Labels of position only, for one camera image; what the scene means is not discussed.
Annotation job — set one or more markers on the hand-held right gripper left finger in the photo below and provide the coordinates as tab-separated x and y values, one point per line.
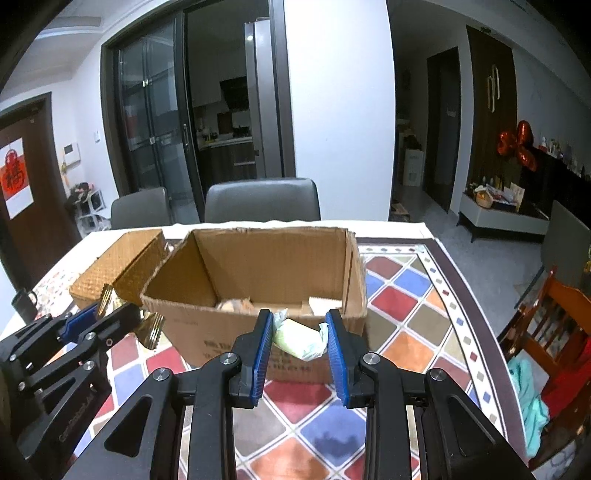
258	364

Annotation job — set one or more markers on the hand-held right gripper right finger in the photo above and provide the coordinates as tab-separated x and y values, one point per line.
339	364

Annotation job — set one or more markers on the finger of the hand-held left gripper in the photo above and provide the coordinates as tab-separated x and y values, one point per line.
81	323
115	325

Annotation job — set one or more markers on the gold snack packet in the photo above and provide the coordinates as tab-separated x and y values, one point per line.
154	330

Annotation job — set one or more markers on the light green snack packet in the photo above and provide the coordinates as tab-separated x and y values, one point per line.
298	339

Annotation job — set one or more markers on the brown cardboard box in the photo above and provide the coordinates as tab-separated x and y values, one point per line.
258	267

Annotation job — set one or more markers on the floral patterned placemat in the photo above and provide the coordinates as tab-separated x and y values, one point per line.
55	281

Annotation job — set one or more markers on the black mug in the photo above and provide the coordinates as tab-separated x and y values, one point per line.
23	304

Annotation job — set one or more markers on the woven rattan basket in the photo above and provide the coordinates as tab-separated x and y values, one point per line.
120	263

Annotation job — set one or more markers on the brown packet with white print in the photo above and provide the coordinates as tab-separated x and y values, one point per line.
235	305

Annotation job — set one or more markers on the dark wooden door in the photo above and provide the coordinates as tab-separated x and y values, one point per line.
46	221

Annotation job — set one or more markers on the white shoe rack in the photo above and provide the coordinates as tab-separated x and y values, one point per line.
90	210

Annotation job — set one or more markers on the grey dining chair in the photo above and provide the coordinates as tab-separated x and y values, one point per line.
263	201
141	207

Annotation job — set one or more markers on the red and white door poster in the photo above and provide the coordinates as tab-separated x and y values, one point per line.
14	177

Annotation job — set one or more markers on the flat cardboard piece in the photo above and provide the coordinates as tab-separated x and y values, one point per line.
400	211

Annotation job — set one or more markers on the teal cloth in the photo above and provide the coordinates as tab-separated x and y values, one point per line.
528	401

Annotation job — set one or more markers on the white floor box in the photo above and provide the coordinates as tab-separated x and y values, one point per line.
414	166

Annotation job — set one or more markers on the white low bench cabinet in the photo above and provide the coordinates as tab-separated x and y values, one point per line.
503	221

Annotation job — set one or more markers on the glass sliding door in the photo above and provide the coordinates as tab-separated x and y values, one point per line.
157	106

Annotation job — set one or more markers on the red wooden chair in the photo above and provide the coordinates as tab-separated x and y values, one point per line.
563	350

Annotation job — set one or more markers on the black range hood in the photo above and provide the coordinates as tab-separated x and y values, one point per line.
234	92

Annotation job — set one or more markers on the silver refrigerator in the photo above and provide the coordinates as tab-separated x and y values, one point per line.
258	92

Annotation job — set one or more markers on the red foil balloons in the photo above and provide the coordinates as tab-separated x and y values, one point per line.
519	143

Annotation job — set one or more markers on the white wall intercom panel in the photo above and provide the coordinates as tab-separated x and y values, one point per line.
72	153

